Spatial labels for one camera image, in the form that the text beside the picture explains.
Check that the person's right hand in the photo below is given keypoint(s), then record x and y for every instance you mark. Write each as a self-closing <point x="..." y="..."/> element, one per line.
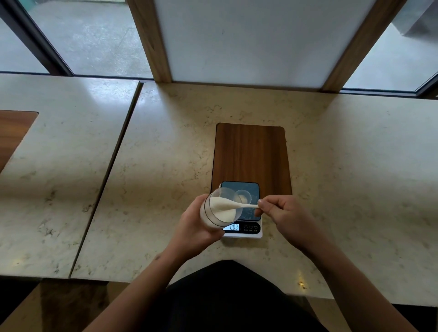
<point x="292" y="222"/>

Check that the person's left hand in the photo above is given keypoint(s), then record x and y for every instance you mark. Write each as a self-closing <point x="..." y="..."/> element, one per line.
<point x="190" y="232"/>

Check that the person's left thumb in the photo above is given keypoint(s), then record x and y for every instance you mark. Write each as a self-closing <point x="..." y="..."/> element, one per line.
<point x="215" y="234"/>

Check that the person's right thumb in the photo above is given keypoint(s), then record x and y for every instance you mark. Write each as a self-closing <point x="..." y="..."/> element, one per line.
<point x="262" y="212"/>

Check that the clear cup with white powder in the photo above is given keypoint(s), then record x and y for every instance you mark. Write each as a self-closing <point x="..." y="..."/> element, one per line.
<point x="219" y="215"/>

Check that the white plastic spoon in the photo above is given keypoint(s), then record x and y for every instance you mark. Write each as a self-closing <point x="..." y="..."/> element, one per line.
<point x="226" y="204"/>

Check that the person's right forearm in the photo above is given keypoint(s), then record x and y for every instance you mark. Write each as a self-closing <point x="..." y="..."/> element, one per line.
<point x="356" y="290"/>

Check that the person's left forearm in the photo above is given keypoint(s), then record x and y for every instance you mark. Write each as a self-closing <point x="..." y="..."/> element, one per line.
<point x="137" y="294"/>

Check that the white digital kitchen scale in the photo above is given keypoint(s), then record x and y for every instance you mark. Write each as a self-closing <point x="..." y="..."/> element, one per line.
<point x="251" y="229"/>

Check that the small clear cup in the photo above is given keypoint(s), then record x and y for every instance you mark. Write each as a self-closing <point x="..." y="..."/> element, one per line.
<point x="243" y="196"/>

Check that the brown wooden board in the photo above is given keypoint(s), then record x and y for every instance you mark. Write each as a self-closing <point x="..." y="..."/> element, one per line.
<point x="251" y="154"/>
<point x="12" y="133"/>

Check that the person's black clothing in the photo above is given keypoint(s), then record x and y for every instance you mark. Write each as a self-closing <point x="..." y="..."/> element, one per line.
<point x="232" y="301"/>

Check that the white wall panel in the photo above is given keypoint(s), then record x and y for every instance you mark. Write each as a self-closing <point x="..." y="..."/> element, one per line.
<point x="263" y="41"/>

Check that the dark window frame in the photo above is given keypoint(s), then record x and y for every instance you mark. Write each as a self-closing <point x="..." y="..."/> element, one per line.
<point x="410" y="92"/>
<point x="34" y="37"/>

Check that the wooden frame post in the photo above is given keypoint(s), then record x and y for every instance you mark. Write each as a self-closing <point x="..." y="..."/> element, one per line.
<point x="362" y="44"/>
<point x="150" y="41"/>

